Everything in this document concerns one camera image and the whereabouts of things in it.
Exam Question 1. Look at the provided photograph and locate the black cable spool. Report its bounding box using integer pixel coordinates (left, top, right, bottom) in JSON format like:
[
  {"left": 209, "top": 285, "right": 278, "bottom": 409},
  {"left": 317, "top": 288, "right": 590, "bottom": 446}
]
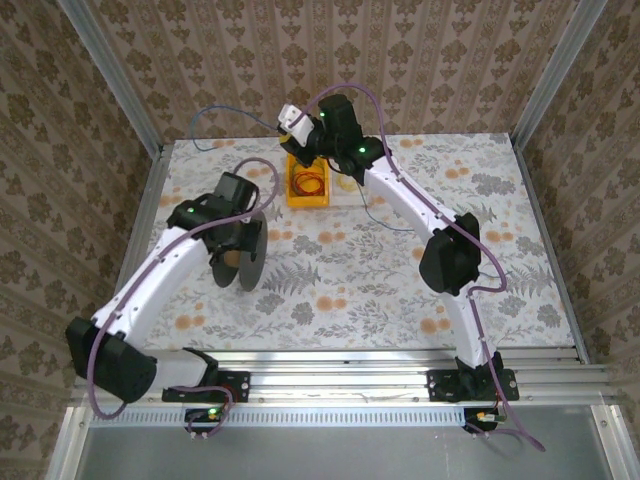
[{"left": 209, "top": 209, "right": 270, "bottom": 293}]

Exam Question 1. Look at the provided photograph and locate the white plastic bin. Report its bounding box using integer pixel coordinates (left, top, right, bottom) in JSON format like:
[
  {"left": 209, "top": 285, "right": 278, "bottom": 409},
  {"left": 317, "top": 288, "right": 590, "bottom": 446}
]
[{"left": 327, "top": 159, "right": 372, "bottom": 207}]

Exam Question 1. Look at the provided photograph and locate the yellow plastic bin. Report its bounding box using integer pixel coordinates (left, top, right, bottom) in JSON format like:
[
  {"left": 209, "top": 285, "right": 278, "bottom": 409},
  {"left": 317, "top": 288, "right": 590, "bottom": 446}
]
[{"left": 284, "top": 152, "right": 332, "bottom": 209}]

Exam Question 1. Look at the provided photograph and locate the floral tablecloth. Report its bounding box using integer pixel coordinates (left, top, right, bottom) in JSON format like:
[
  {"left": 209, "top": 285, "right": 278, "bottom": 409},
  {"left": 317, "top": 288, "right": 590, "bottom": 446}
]
[{"left": 142, "top": 132, "right": 576, "bottom": 351}]

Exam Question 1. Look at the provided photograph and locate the red cable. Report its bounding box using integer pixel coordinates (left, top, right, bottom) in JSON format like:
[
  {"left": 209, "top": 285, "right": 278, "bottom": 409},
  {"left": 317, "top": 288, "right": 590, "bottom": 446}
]
[{"left": 292, "top": 169, "right": 326, "bottom": 197}]

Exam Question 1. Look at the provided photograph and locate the yellow cable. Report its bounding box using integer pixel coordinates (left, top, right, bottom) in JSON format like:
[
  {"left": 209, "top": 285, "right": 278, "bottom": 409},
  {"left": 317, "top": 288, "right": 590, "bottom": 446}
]
[{"left": 333, "top": 171, "right": 360, "bottom": 195}]

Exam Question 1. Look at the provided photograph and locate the aluminium table side rail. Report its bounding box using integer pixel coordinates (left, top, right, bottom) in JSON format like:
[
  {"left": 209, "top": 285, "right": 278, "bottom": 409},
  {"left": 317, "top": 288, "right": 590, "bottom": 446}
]
[
  {"left": 114, "top": 143, "right": 176, "bottom": 321},
  {"left": 508, "top": 132, "right": 591, "bottom": 364}
]

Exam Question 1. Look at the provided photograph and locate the aluminium frame post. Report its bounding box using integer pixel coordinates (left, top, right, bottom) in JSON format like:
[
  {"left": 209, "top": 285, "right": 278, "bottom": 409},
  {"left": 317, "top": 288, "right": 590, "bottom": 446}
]
[
  {"left": 57, "top": 0, "right": 166, "bottom": 154},
  {"left": 512, "top": 0, "right": 609, "bottom": 146}
]

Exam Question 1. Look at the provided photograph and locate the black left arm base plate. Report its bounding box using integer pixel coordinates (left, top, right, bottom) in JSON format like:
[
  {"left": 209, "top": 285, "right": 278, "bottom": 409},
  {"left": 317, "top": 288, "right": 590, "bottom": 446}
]
[{"left": 162, "top": 369, "right": 251, "bottom": 404}]

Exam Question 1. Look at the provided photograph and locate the aluminium mounting rail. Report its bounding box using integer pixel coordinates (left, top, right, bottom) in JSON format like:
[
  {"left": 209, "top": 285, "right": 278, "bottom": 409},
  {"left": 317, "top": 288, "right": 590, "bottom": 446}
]
[{"left": 69, "top": 348, "right": 614, "bottom": 407}]

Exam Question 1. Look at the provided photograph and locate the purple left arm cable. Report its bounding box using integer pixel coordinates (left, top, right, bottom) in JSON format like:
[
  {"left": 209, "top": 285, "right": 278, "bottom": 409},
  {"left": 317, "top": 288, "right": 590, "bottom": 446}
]
[{"left": 87, "top": 157, "right": 281, "bottom": 440}]

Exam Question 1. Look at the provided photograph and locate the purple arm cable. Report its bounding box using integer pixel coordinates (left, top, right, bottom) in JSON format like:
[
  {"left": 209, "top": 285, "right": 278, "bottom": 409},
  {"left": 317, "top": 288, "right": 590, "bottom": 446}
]
[
  {"left": 87, "top": 157, "right": 281, "bottom": 440},
  {"left": 299, "top": 83, "right": 546, "bottom": 452}
]

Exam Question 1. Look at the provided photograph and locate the slotted grey cable duct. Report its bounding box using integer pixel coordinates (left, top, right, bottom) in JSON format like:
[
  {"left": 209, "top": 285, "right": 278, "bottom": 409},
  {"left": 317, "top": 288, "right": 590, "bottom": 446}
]
[{"left": 89, "top": 405, "right": 466, "bottom": 427}]

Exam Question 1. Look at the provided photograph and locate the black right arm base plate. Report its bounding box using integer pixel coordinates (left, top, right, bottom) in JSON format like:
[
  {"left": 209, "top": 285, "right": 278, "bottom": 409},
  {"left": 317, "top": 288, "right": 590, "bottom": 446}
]
[{"left": 427, "top": 367, "right": 520, "bottom": 404}]

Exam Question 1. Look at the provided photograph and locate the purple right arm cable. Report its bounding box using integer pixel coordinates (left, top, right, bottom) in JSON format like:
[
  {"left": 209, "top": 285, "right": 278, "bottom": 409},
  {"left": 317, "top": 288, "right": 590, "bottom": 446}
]
[{"left": 299, "top": 83, "right": 546, "bottom": 452}]

